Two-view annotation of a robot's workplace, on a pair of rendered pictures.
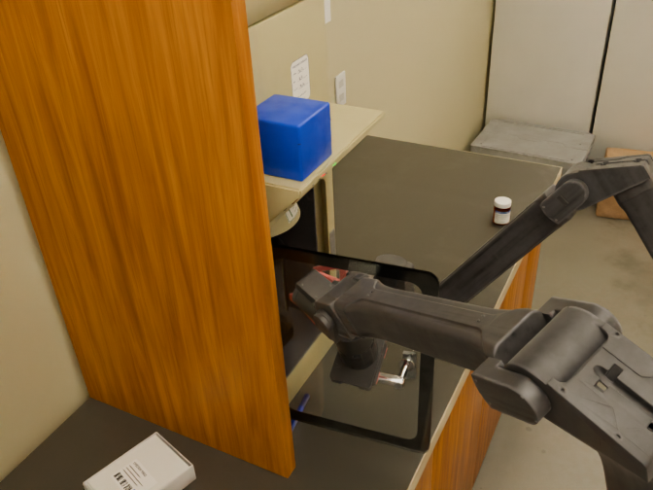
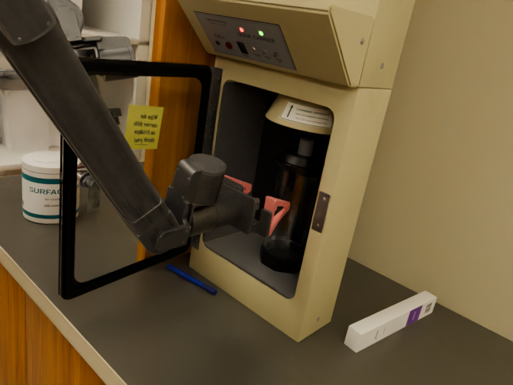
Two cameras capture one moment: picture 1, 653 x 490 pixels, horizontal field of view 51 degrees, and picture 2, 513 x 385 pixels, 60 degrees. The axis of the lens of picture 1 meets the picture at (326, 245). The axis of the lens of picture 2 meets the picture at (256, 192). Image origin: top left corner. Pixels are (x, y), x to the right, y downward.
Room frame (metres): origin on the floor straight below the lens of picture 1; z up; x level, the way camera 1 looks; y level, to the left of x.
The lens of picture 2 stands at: (1.21, -0.72, 1.47)
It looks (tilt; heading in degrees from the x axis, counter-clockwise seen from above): 20 degrees down; 100
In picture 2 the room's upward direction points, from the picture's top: 10 degrees clockwise
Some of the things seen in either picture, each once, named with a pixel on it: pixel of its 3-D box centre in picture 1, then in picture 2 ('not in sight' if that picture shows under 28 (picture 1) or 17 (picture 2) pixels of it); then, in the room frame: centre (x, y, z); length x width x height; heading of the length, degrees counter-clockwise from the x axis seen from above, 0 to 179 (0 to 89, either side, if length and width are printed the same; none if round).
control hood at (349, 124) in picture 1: (318, 167); (261, 34); (1.04, 0.01, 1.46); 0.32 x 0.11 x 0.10; 151
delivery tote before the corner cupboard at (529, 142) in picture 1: (530, 165); not in sight; (3.47, -1.19, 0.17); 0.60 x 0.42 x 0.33; 59
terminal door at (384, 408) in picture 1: (346, 353); (140, 176); (0.87, -0.02, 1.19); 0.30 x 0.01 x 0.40; 67
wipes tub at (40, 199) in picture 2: not in sight; (50, 186); (0.52, 0.20, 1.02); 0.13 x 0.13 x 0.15
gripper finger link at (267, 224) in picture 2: not in sight; (266, 208); (1.10, -0.01, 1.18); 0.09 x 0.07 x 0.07; 61
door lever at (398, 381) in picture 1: (382, 370); not in sight; (0.81, -0.08, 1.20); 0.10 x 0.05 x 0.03; 67
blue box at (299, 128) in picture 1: (288, 136); not in sight; (0.96, 0.05, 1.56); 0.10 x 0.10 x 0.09; 61
